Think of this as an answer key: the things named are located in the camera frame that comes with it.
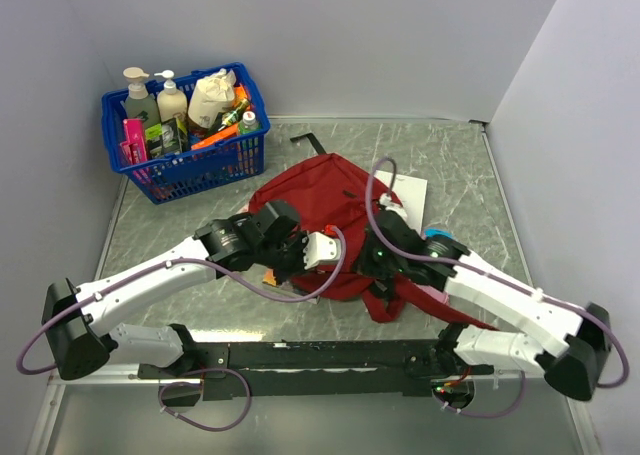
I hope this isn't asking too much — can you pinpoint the Jane Eyre book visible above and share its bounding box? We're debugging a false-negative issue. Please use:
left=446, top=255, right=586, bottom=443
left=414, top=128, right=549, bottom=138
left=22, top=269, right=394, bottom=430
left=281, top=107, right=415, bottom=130
left=261, top=267, right=321, bottom=306

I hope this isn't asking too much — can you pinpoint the red backpack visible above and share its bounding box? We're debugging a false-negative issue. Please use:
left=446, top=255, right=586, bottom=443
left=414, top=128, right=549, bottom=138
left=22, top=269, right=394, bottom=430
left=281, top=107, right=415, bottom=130
left=248, top=153, right=492, bottom=329

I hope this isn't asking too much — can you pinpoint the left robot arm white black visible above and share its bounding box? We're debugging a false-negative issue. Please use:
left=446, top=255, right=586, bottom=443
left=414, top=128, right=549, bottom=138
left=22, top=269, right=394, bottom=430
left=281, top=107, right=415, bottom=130
left=42, top=200, right=308, bottom=380

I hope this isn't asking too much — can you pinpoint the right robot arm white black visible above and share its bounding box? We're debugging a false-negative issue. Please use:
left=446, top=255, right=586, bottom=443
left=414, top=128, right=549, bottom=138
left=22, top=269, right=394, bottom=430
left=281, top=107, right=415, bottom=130
left=354, top=209, right=611, bottom=401

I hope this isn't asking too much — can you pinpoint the beige cloth bag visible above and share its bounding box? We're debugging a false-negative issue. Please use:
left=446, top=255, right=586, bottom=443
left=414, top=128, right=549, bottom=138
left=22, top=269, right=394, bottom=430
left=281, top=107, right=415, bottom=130
left=187, top=69, right=236, bottom=131

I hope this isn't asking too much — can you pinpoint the pink pencil case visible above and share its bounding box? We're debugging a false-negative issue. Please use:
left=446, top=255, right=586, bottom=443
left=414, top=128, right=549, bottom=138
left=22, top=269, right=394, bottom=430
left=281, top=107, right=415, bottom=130
left=418, top=228, right=453, bottom=305

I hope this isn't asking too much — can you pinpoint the white book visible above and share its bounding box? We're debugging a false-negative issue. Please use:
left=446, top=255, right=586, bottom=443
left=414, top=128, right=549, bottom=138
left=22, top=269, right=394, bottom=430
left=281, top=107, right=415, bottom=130
left=374, top=171, right=428, bottom=233

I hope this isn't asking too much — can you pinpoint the blue plastic basket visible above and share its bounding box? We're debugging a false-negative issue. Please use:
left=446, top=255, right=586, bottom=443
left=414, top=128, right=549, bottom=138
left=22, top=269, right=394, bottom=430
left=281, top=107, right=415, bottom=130
left=101, top=62, right=272, bottom=205

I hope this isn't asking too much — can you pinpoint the green glass bottle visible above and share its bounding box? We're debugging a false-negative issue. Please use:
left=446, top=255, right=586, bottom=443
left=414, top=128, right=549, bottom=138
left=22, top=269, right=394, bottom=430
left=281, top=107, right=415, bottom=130
left=221, top=98, right=251, bottom=128

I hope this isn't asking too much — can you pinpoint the dark green box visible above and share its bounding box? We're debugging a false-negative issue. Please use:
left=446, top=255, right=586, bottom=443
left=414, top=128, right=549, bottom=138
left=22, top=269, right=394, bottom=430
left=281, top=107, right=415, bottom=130
left=145, top=118, right=190, bottom=159

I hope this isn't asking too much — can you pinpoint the pink box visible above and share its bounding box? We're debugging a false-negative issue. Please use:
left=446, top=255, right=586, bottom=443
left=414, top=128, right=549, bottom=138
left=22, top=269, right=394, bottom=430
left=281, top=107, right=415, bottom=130
left=120, top=118, right=148, bottom=166

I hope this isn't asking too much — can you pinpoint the cream pump bottle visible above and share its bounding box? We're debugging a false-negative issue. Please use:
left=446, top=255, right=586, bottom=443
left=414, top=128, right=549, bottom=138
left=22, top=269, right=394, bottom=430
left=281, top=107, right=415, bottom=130
left=155, top=70, right=188, bottom=122

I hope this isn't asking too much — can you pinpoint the grey-green pump bottle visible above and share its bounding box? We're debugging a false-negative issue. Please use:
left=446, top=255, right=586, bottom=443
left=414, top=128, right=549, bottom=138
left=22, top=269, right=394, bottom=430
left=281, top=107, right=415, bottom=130
left=123, top=67, right=161, bottom=129

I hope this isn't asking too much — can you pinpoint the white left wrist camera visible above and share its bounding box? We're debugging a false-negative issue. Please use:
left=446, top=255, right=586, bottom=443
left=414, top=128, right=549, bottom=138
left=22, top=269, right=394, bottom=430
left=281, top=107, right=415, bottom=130
left=303, top=232, right=342, bottom=270

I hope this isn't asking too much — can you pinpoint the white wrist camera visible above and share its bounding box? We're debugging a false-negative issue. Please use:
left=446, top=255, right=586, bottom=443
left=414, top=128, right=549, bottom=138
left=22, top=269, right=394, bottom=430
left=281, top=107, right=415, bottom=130
left=378, top=193, right=408, bottom=222
left=303, top=232, right=342, bottom=270

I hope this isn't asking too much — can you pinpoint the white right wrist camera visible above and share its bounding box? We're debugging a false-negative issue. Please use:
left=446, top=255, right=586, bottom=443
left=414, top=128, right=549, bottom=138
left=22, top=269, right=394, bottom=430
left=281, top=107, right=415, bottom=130
left=378, top=193, right=408, bottom=222

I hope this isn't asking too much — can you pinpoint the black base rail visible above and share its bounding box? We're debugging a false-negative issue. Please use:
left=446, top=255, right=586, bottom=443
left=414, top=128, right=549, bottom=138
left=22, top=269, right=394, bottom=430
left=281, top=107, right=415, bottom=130
left=137, top=339, right=496, bottom=404

